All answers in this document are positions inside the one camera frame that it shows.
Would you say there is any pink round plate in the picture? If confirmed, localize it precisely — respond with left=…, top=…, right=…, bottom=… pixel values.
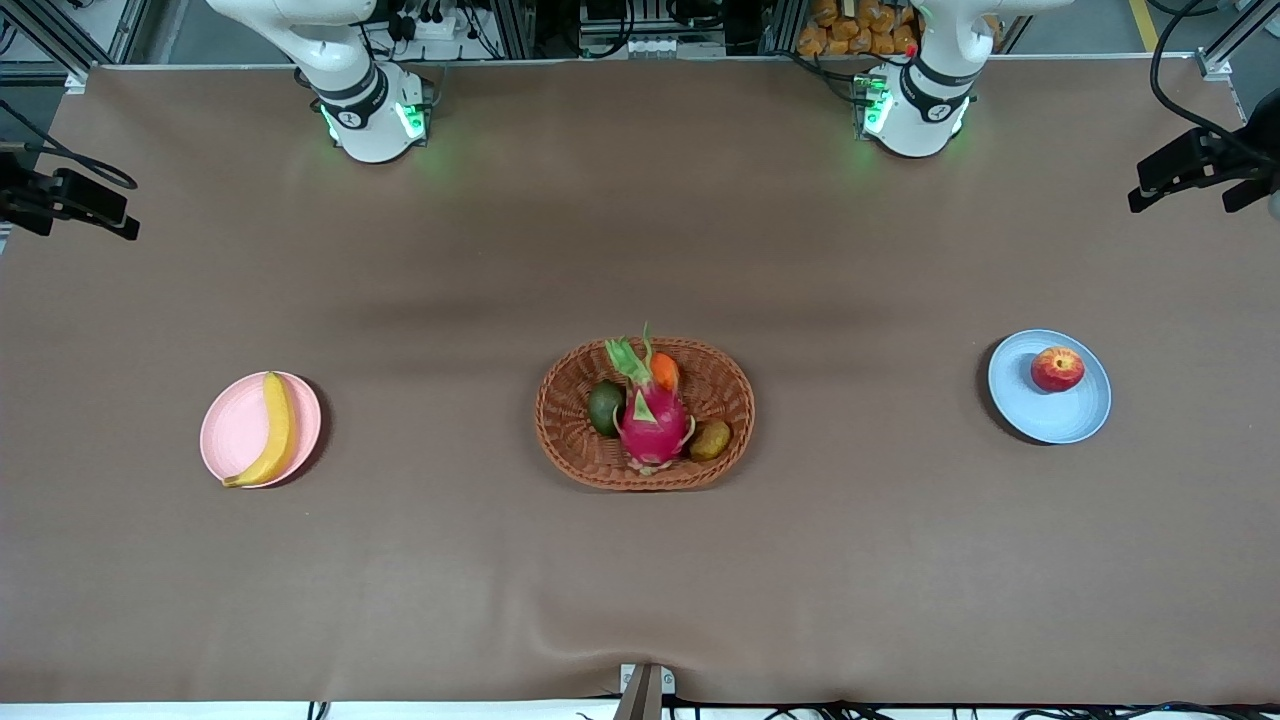
left=199, top=370, right=323, bottom=489

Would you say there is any green avocado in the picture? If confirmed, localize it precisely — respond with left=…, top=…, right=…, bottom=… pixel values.
left=587, top=380, right=627, bottom=438

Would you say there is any brown kiwi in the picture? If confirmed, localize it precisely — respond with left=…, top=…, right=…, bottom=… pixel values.
left=689, top=419, right=733, bottom=463

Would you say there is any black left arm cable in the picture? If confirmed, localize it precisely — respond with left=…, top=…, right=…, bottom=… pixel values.
left=1148, top=0, right=1256, bottom=156

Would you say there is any yellow banana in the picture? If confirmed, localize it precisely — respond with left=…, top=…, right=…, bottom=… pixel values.
left=222, top=371, right=299, bottom=489

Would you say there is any bag of orange items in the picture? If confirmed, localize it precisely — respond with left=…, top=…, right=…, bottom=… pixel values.
left=797, top=0, right=923, bottom=56

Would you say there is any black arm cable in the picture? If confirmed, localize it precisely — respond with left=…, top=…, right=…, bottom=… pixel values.
left=1148, top=0, right=1256, bottom=156
left=0, top=98, right=138, bottom=193

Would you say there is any metal mounting bracket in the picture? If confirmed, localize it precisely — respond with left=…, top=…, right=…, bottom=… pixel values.
left=613, top=662, right=677, bottom=720

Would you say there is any grey electronics box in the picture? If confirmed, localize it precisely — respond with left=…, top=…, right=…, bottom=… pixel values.
left=578, top=0, right=728, bottom=59

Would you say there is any blue round plate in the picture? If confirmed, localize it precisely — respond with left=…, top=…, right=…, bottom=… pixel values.
left=988, top=329, right=1113, bottom=445

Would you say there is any pink dragon fruit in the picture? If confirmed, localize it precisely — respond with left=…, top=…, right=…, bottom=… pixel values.
left=604, top=322, right=698, bottom=476

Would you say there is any brown wicker basket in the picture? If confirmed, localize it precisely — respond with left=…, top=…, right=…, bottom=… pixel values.
left=534, top=336, right=757, bottom=492

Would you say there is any white power strip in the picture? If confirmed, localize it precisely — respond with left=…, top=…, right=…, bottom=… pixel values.
left=388, top=3, right=471, bottom=41

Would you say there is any red apple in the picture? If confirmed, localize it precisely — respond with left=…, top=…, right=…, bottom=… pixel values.
left=1031, top=346, right=1086, bottom=394

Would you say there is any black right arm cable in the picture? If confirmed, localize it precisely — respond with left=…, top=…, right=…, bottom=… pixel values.
left=0, top=98, right=138, bottom=193

